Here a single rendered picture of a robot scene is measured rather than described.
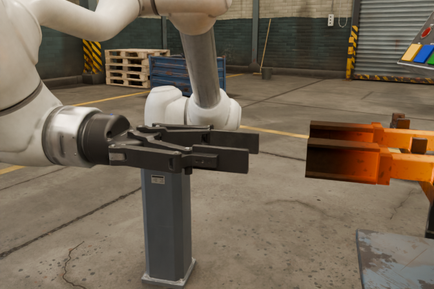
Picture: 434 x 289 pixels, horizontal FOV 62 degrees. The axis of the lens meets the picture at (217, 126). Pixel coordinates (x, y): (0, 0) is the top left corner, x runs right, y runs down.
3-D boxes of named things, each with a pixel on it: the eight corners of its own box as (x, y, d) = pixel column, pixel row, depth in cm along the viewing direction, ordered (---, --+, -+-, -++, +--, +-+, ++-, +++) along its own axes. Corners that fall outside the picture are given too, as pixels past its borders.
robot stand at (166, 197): (141, 282, 162) (133, 156, 147) (157, 256, 181) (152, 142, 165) (183, 289, 157) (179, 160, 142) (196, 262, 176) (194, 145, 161)
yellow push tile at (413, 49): (409, 60, 146) (421, 44, 145) (401, 59, 153) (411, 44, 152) (413, 62, 147) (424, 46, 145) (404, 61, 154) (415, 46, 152)
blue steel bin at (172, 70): (149, 95, 653) (147, 54, 635) (182, 90, 708) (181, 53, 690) (193, 103, 571) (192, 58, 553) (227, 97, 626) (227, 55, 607)
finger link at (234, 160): (194, 144, 45) (192, 146, 44) (249, 148, 43) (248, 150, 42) (194, 166, 46) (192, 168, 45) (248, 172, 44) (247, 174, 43)
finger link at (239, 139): (210, 150, 52) (211, 148, 53) (258, 154, 50) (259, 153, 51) (210, 130, 51) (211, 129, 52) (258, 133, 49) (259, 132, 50)
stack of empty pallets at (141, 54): (104, 84, 794) (101, 49, 775) (133, 79, 865) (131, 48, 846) (145, 88, 727) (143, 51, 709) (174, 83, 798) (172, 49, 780)
